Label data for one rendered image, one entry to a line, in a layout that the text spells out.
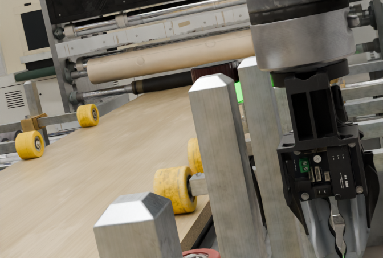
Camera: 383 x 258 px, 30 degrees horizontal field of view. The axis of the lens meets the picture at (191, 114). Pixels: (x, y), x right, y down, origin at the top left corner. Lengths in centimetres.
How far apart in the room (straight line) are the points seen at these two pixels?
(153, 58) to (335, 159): 270
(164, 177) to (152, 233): 83
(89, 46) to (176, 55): 42
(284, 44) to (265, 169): 28
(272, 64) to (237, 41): 258
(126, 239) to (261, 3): 31
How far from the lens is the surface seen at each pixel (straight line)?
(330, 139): 62
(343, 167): 63
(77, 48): 341
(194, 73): 86
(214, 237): 138
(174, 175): 120
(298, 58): 62
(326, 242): 71
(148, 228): 37
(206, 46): 323
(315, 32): 62
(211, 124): 61
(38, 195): 165
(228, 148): 61
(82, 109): 259
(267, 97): 85
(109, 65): 337
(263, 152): 87
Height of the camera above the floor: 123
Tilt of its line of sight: 8 degrees down
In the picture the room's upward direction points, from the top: 11 degrees counter-clockwise
